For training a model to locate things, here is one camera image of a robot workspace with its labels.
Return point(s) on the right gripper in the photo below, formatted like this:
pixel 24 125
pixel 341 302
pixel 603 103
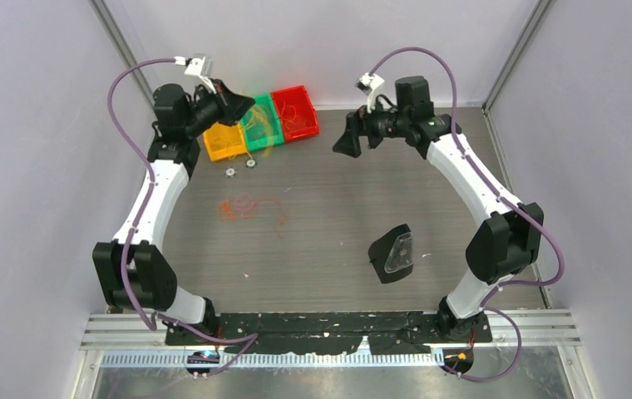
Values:
pixel 356 122

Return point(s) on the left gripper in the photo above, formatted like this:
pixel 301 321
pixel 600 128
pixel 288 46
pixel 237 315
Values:
pixel 232 106

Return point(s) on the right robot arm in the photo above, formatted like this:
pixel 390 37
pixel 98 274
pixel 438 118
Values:
pixel 507 238

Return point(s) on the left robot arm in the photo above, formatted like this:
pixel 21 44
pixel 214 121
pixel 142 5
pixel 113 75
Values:
pixel 132 271

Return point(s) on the green plastic bin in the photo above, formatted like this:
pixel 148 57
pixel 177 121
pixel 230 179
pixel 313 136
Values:
pixel 261 125

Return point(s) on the yellow plastic bin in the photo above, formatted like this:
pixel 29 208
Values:
pixel 224 142

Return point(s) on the red plastic bin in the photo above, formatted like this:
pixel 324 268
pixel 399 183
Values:
pixel 296 112

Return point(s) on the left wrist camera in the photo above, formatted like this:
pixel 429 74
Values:
pixel 200 67

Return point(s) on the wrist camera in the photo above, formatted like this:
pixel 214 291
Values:
pixel 200 67
pixel 371 85

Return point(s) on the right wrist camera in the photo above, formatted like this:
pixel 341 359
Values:
pixel 371 85

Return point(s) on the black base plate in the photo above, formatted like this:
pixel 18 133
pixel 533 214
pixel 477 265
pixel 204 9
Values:
pixel 398 332

